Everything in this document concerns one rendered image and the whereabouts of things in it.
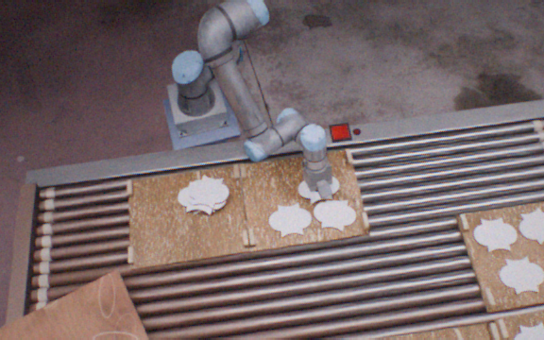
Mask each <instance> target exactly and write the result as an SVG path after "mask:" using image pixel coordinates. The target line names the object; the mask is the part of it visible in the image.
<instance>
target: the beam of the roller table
mask: <svg viewBox="0 0 544 340"><path fill-rule="evenodd" d="M535 120H539V121H542V120H544V99H542V100H535V101H527V102H520V103H514V104H506V105H499V106H493V107H486V108H479V109H472V110H459V111H451V112H444V113H438V114H430V115H423V116H416V117H409V118H401V119H395V120H387V121H381V122H373V123H366V124H359V125H352V127H349V129H350V132H351V136H352V141H346V142H339V143H333V142H332V138H331V134H330V130H329V129H324V131H325V135H326V139H327V142H326V146H327V150H333V149H340V148H348V147H354V146H355V145H368V144H375V143H382V142H390V141H396V140H403V139H411V138H418V137H425V136H432V135H438V134H445V133H453V132H460V131H467V130H473V129H480V128H493V127H500V126H507V125H514V124H522V123H529V122H531V121H535ZM356 128H358V129H360V130H361V133H360V135H354V134H353V132H352V131H353V130H354V129H356ZM247 141H248V140H244V141H237V142H229V143H222V144H209V145H202V146H201V147H194V148H187V149H181V150H172V151H165V152H159V153H151V154H143V155H137V156H130V157H123V158H115V159H108V160H102V161H88V162H82V163H74V164H66V165H60V166H53V167H46V169H39V170H32V171H27V172H26V181H25V184H28V183H37V184H38V185H39V187H40V188H41V189H42V190H44V189H47V188H51V187H56V188H58V187H64V186H71V185H79V184H86V183H93V182H99V181H106V180H114V179H127V178H134V177H140V176H149V175H156V174H162V173H169V172H177V171H184V170H191V169H198V168H205V166H212V165H219V164H227V163H234V162H247V161H252V159H251V158H250V157H249V156H248V155H247V153H246V150H245V147H244V144H245V143H246V142H247ZM297 154H304V152H303V149H302V148H301V146H299V145H298V144H297V143H296V142H295V141H294V140H293V141H292V142H290V143H289V144H286V145H285V146H283V147H282V148H281V149H279V150H277V151H276V152H274V153H273V154H271V155H269V156H268V157H267V158H265V159H269V158H276V157H283V156H290V155H297Z"/></svg>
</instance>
